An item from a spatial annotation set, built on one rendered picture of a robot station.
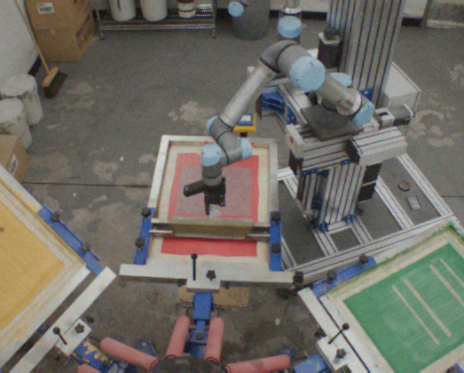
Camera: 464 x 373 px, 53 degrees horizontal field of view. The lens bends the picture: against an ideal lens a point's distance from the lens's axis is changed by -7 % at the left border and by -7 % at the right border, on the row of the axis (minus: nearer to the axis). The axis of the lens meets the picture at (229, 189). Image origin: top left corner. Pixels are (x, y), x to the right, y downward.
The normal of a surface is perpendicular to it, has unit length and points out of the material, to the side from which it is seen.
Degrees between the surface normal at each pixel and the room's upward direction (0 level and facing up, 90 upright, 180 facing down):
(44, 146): 0
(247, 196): 0
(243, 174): 0
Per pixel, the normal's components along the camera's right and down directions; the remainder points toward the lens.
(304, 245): -0.01, -0.66
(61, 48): -0.07, 0.75
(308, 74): 0.40, 0.63
